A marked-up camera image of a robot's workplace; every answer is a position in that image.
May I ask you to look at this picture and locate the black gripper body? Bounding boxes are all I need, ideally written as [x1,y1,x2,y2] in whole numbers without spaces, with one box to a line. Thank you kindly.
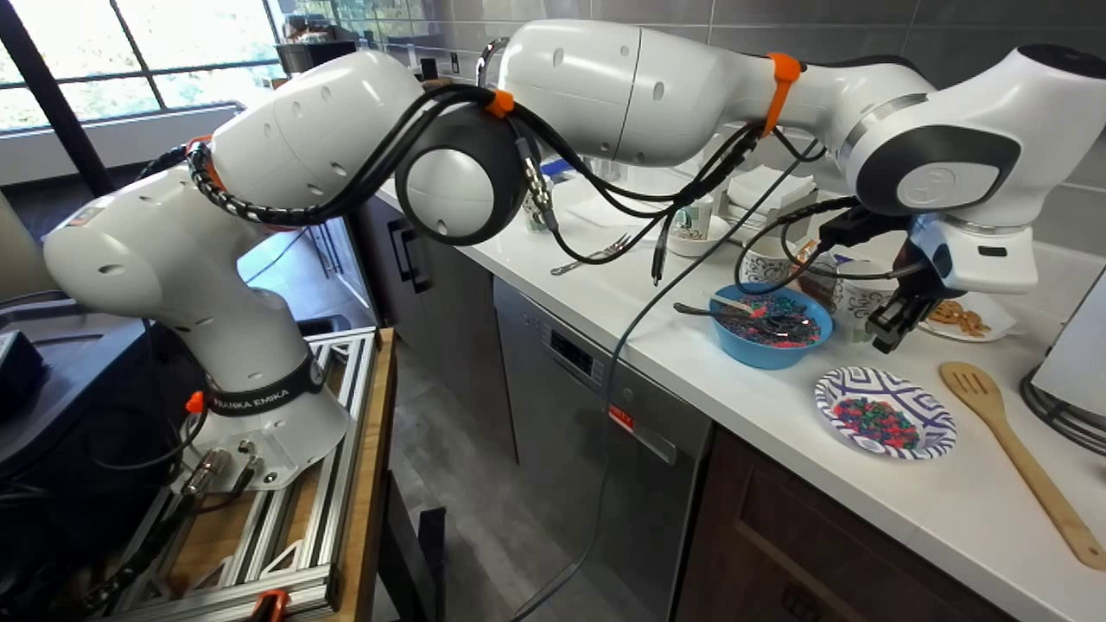
[888,241,960,313]

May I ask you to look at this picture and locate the white plate with brown snacks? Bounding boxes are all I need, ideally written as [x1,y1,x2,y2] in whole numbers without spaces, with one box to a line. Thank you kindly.
[919,291,1019,347]

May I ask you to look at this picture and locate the blue patterned paper plate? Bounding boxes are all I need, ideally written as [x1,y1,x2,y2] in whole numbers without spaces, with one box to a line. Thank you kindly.
[812,363,960,466]

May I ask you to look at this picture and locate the coloured pebbles on plate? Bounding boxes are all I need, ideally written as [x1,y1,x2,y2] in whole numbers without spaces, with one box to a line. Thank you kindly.
[833,396,927,454]

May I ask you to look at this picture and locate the coloured pebbles in bowl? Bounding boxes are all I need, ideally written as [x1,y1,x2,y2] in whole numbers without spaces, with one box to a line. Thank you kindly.
[731,300,818,347]

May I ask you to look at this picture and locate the blue plastic bowl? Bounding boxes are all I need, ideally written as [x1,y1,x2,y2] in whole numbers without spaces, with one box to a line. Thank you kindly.
[706,280,841,374]

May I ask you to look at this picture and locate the white bowl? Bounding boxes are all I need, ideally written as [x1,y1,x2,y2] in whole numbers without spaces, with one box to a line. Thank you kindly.
[648,225,724,262]

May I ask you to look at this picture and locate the white countertop appliance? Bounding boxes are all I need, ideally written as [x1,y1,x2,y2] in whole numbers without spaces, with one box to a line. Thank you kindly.
[1022,269,1106,420]

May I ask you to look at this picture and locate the wooden slotted spatula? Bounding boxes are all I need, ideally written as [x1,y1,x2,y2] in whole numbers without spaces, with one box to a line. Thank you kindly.
[933,359,1106,575]

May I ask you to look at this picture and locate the shiny metal spoon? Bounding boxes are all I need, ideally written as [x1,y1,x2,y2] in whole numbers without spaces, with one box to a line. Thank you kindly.
[671,296,815,347]

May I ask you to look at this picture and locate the white mug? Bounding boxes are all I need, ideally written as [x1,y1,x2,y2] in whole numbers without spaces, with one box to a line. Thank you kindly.
[667,195,720,254]

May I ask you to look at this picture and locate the dark brown cabinet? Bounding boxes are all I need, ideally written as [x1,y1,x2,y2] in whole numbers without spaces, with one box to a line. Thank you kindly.
[671,421,1022,622]

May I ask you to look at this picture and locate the stainless steel dishwasher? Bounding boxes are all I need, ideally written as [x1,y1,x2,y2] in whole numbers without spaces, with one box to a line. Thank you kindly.
[492,272,715,622]

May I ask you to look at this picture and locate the patterned paper cup white lid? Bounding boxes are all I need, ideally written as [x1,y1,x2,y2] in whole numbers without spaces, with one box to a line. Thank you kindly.
[519,154,570,237]

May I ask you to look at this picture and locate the wooden board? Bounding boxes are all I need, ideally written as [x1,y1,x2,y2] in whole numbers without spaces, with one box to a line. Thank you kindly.
[327,325,401,622]

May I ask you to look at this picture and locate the black wire rack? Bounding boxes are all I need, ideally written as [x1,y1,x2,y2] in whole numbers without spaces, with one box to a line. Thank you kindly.
[1015,363,1106,460]

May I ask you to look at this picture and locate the long black power cable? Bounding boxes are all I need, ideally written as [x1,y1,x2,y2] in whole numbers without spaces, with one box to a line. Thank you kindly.
[503,134,827,622]

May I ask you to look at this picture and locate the dark cabinet with handle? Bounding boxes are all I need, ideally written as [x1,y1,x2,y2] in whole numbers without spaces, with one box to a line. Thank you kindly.
[345,190,519,463]

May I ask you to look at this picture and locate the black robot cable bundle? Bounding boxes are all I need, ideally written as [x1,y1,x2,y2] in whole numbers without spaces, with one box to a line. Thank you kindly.
[186,79,927,296]

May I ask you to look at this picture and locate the aluminium profile frame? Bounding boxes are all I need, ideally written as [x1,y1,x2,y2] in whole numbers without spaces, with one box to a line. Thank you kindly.
[101,325,384,622]

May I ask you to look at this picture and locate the window with frame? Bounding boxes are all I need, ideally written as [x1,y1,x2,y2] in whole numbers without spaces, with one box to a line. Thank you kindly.
[0,0,297,134]

